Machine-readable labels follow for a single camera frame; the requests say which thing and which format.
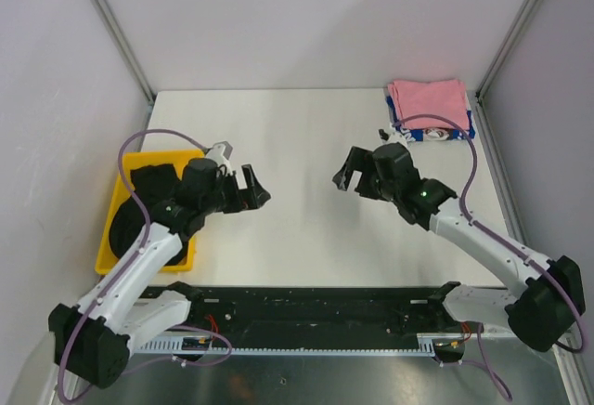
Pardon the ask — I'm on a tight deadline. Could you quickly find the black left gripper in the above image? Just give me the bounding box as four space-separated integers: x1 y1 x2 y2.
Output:
200 164 268 216

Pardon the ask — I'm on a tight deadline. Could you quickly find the blue printed t-shirt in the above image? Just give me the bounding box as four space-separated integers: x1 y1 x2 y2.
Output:
385 95 476 143

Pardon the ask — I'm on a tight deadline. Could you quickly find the pink t-shirt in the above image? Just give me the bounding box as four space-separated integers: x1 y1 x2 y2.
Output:
387 79 470 130

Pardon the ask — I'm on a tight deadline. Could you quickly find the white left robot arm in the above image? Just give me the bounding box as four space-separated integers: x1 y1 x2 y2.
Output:
48 158 271 388

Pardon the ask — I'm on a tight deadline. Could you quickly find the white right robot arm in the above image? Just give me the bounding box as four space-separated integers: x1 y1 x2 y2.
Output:
332 143 585 352

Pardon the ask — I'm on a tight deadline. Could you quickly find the yellow plastic bin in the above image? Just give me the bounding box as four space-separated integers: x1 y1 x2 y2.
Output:
95 150 204 275

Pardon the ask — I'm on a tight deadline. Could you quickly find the black t-shirt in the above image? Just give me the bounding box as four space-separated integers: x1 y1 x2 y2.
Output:
109 163 180 259

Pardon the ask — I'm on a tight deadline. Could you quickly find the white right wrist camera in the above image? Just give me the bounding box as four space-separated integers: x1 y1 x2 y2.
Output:
379 128 408 149

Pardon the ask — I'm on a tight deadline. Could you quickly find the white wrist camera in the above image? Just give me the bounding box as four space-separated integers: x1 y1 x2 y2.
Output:
205 141 233 169
379 128 408 149

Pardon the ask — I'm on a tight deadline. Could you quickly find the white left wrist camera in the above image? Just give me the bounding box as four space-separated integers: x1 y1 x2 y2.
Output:
205 141 233 169

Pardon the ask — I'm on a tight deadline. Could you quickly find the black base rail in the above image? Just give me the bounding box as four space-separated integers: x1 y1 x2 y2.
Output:
169 281 464 342

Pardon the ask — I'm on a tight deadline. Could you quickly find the aluminium side rail right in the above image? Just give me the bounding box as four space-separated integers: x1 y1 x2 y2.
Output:
468 91 529 247

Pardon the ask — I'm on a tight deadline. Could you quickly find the white slotted cable duct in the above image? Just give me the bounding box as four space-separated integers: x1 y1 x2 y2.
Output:
134 333 470 357

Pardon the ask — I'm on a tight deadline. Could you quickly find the aluminium frame post right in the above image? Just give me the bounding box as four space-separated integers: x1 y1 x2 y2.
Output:
475 0 544 99

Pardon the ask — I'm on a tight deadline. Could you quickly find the aluminium frame post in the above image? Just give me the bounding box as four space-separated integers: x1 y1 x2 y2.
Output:
90 0 156 106
475 0 544 99

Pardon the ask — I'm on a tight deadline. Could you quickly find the aluminium frame post left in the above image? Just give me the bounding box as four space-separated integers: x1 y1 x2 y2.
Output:
90 0 156 106

